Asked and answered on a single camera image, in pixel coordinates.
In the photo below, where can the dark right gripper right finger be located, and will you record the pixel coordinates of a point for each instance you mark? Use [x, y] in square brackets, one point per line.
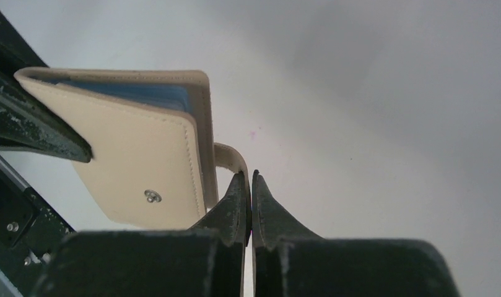
[289, 259]

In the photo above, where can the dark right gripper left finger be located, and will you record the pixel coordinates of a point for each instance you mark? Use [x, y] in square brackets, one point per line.
[204, 260]

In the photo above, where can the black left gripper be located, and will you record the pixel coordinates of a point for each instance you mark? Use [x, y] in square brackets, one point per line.
[30, 228]

